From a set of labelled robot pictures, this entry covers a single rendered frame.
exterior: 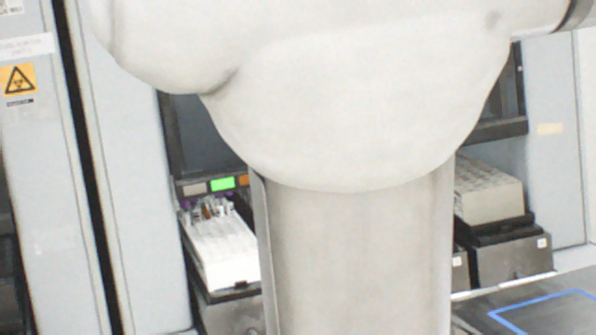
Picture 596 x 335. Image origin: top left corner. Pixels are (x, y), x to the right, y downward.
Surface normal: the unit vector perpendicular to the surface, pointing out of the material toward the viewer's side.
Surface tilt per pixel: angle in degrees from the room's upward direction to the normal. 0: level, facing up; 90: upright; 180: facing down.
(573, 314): 0
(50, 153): 90
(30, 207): 90
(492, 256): 90
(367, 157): 118
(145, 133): 90
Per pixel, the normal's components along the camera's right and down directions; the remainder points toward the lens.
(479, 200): 0.23, 0.21
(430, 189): 0.72, 0.39
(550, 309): -0.13, -0.96
